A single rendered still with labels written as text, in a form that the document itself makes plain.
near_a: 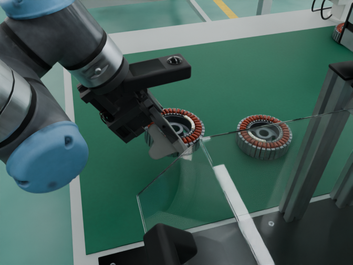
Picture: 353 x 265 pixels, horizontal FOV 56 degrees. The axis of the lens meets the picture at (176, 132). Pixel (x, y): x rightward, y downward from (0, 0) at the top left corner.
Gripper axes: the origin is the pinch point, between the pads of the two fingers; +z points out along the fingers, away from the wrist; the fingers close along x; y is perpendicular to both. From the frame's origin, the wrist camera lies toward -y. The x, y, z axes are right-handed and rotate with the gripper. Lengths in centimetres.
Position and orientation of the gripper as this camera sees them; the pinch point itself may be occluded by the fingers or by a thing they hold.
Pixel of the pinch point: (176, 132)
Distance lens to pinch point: 63.1
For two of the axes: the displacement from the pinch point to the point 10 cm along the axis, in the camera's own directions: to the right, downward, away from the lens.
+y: -8.1, 5.8, 0.8
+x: 3.8, 6.3, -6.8
